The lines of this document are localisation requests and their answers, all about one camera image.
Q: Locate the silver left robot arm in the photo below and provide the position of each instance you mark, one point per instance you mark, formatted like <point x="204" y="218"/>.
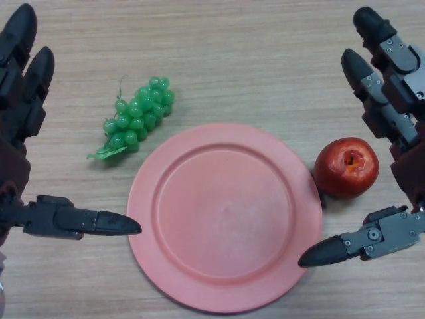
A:
<point x="2" y="285"/>

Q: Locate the red apple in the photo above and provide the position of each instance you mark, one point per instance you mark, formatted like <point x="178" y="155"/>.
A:
<point x="343" y="172"/>

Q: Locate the green plastic grape bunch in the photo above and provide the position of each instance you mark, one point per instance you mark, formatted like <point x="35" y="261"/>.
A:
<point x="139" y="116"/>

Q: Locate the pink round plastic plate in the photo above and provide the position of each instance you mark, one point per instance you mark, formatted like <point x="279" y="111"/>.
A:
<point x="225" y="216"/>

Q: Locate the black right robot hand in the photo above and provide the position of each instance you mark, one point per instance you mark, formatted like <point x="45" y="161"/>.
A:
<point x="400" y="99"/>

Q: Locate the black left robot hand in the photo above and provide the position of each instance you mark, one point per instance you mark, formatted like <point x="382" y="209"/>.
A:
<point x="30" y="109"/>

